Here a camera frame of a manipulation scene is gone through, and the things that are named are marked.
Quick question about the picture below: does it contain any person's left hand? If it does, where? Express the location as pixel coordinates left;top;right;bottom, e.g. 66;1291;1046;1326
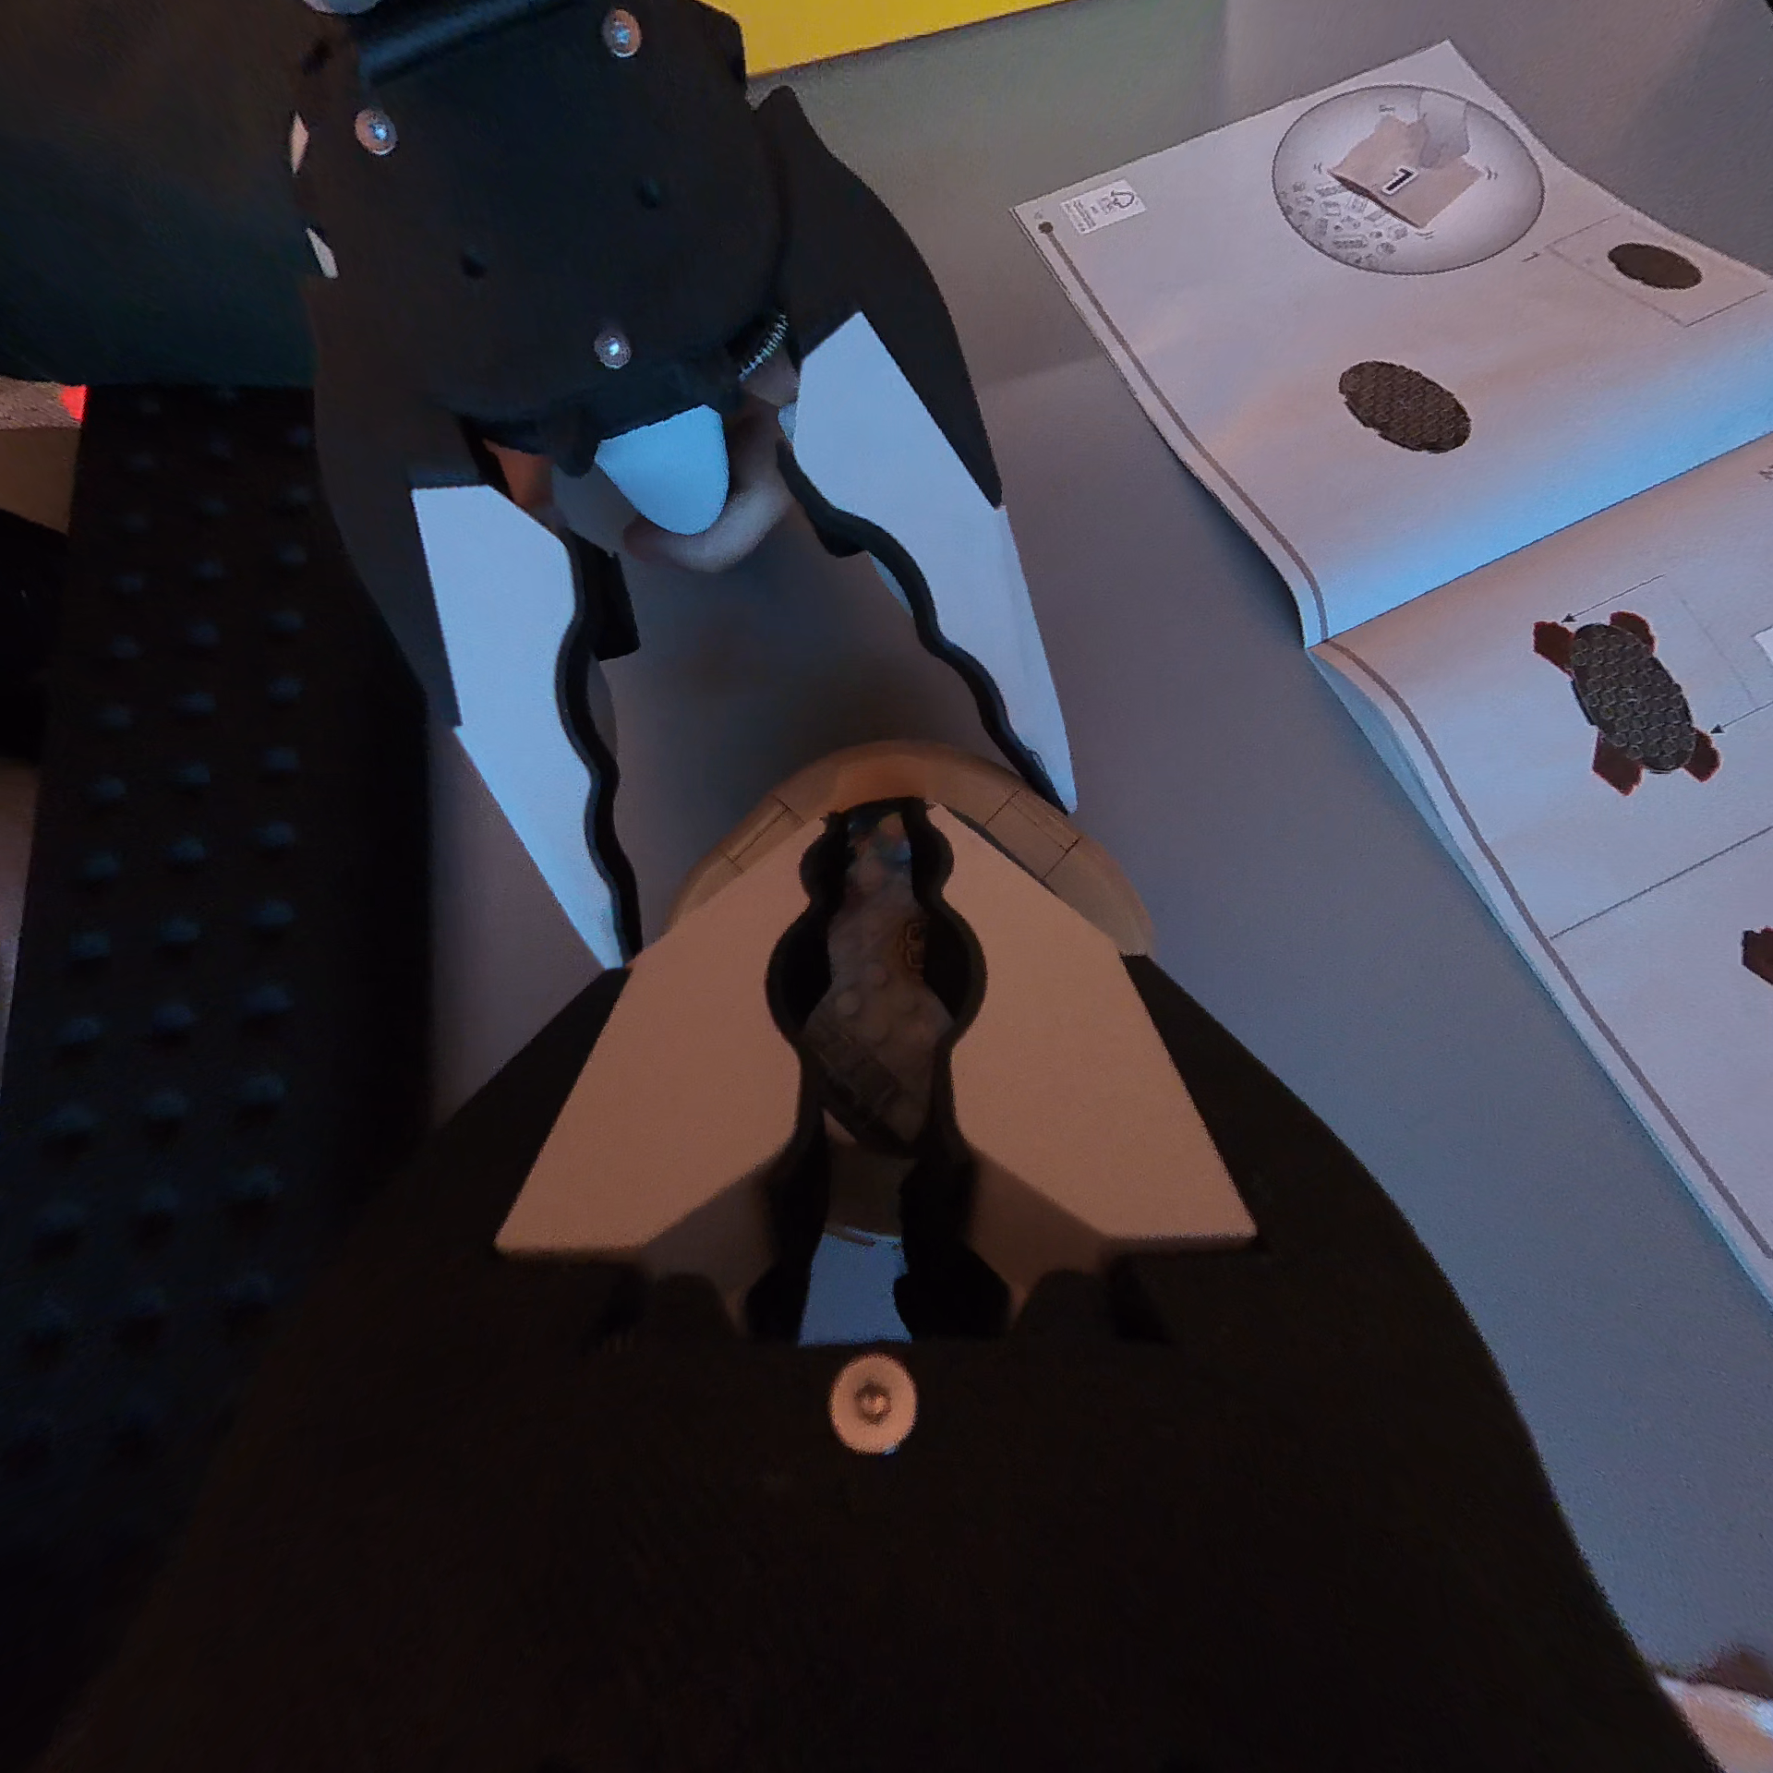
627;399;803;573

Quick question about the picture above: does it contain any round tan toy brick model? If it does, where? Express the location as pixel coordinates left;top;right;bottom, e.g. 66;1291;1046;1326
669;737;1155;1249

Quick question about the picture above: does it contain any small pale object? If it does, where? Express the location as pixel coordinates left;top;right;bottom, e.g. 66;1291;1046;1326
1655;1640;1773;1773

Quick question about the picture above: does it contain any grey desk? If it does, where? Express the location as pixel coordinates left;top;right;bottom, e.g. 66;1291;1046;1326
0;0;1773;1720

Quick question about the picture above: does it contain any yellow box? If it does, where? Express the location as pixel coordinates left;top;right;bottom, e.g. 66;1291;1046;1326
742;0;1058;73

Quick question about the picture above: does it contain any black studded baseplate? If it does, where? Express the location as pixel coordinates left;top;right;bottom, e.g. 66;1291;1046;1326
0;385;435;1773

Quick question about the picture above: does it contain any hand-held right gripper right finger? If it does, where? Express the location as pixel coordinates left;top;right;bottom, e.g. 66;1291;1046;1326
894;796;1260;1342

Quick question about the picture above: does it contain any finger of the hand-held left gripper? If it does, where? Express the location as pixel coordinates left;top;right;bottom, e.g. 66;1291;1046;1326
414;484;649;968
775;310;1084;816

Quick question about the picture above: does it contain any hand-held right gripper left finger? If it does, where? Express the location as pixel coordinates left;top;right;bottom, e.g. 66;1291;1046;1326
495;814;858;1342

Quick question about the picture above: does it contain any open instruction booklet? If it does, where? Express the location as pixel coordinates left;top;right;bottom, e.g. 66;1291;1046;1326
1012;39;1773;1310

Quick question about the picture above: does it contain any dark flat object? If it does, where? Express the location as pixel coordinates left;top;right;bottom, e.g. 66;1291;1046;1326
0;0;327;389

